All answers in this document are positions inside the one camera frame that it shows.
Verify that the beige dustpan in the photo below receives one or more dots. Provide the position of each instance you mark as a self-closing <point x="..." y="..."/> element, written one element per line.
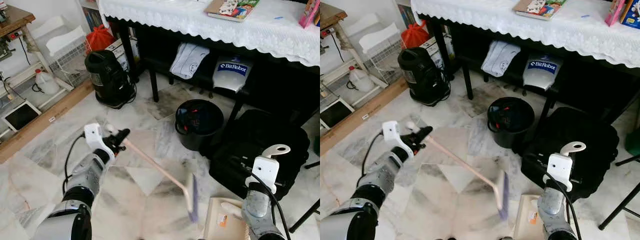
<point x="527" y="220"/>
<point x="220" y="222"/>

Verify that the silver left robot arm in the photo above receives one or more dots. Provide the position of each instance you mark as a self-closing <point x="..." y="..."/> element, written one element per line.
<point x="377" y="182"/>
<point x="80" y="185"/>

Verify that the long brown wooden plank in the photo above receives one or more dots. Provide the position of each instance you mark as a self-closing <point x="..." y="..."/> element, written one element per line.
<point x="360" y="120"/>
<point x="40" y="125"/>

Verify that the black canister vacuum cleaner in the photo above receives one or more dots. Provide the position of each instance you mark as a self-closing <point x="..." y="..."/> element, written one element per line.
<point x="105" y="75"/>
<point x="420" y="72"/>

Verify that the black round bucket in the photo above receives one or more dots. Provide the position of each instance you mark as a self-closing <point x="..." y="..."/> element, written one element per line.
<point x="197" y="122"/>
<point x="510" y="120"/>

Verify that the white plastic jug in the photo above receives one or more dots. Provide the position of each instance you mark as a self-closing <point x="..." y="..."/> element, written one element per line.
<point x="361" y="81"/>
<point x="47" y="84"/>

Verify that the white-framed dark screen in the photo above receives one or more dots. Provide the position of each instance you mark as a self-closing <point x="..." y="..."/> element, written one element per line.
<point x="20" y="116"/>
<point x="336" y="113"/>

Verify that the red tied plastic bag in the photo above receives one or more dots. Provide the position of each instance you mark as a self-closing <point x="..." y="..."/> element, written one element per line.
<point x="99" y="39"/>
<point x="414" y="35"/>

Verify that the white folded cloth bag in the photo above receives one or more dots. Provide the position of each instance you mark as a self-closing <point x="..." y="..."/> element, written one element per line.
<point x="189" y="60"/>
<point x="500" y="57"/>

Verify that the white BitRobot bag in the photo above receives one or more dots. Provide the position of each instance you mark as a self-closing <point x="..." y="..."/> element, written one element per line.
<point x="231" y="75"/>
<point x="542" y="74"/>

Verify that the black chair legs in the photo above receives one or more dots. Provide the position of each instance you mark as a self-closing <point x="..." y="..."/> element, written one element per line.
<point x="302" y="217"/>
<point x="617" y="207"/>

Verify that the white lace tablecloth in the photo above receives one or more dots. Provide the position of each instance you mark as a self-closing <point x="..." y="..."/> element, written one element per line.
<point x="500" y="25"/>
<point x="200" y="25"/>

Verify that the black backpack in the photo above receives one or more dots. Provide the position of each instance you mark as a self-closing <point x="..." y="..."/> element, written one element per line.
<point x="580" y="135"/>
<point x="265" y="132"/>

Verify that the brown wooden side table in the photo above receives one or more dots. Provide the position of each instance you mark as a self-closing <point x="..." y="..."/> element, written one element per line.
<point x="330" y="15"/>
<point x="12" y="20"/>

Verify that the pink box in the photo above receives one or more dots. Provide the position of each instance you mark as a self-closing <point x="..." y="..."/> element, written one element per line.
<point x="309" y="14"/>
<point x="614" y="12"/>

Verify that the colourful children's book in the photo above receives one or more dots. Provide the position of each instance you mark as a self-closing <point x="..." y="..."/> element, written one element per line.
<point x="235" y="9"/>
<point x="542" y="7"/>

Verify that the green round object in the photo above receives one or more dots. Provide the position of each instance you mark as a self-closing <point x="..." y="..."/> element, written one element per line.
<point x="634" y="144"/>

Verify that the blue and yellow box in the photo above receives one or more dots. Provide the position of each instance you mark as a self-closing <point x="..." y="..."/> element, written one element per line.
<point x="632" y="12"/>

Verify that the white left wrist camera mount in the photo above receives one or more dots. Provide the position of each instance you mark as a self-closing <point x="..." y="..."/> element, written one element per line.
<point x="391" y="131"/>
<point x="93" y="134"/>

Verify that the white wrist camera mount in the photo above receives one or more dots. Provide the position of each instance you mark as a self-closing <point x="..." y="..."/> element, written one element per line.
<point x="93" y="134"/>
<point x="391" y="131"/>
<point x="265" y="167"/>
<point x="560" y="165"/>

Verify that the black table frame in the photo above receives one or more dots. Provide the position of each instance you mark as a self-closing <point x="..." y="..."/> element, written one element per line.
<point x="440" y="40"/>
<point x="125" y="40"/>

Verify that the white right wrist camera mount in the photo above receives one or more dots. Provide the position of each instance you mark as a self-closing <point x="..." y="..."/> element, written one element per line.
<point x="265" y="167"/>
<point x="560" y="165"/>

